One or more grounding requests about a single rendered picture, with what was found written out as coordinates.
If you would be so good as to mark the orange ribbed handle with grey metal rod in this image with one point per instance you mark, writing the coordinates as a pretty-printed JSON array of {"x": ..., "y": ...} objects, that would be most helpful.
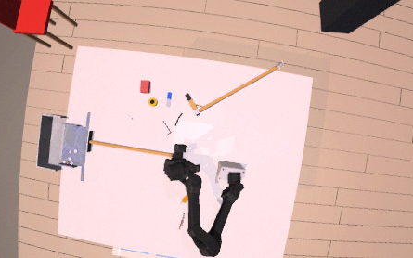
[{"x": 183, "y": 200}]

